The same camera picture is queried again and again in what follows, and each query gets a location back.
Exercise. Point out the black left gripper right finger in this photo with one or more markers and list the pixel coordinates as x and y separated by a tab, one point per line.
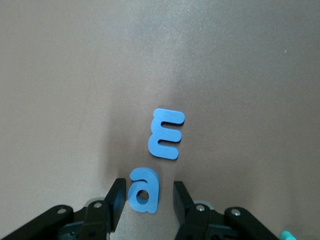
200	222

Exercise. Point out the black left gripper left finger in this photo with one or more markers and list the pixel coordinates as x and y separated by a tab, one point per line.
100	220

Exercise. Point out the blue foam lowercase a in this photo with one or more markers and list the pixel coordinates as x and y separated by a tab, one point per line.
140	180

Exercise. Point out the teal foam uppercase R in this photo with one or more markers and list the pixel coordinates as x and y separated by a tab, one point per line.
286	236

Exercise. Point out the blue foam lowercase m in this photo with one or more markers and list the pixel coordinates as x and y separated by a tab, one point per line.
156	135

